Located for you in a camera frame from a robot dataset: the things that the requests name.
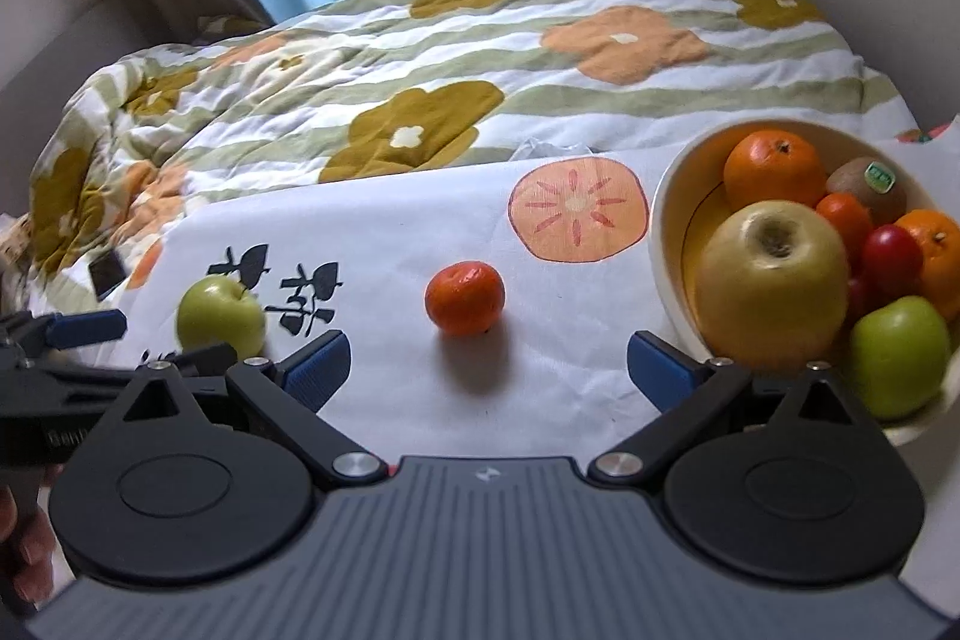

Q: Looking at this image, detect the green apple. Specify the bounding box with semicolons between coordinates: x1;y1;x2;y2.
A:
848;296;952;420
176;276;267;359

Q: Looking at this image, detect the large yellow apple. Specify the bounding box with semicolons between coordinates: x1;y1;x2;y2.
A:
693;200;850;372

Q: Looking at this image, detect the small orange tangerine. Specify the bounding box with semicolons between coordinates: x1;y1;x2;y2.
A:
425;262;506;336

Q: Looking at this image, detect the large orange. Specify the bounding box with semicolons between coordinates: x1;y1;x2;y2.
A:
896;209;960;321

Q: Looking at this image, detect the small red tomato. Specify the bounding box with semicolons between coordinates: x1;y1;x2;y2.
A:
846;276;874;326

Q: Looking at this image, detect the person's left hand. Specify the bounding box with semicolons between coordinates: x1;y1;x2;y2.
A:
0;484;57;606

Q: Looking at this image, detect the black phone on bed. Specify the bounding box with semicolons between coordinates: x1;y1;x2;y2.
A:
88;248;128;301

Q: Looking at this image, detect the cream fruit bowl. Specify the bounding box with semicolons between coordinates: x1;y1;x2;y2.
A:
649;120;958;447

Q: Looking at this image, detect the white fruit print cloth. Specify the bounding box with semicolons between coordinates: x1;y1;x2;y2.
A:
44;116;960;611

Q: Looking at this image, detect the orange in bowl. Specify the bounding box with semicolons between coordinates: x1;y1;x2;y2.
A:
722;128;827;211

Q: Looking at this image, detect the brown kiwi with sticker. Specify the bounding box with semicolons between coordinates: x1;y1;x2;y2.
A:
827;156;907;226

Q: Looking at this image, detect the grey headboard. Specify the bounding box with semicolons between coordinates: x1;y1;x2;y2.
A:
2;0;167;214

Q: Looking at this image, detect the floral striped duvet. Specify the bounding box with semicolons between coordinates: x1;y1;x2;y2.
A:
5;0;916;312

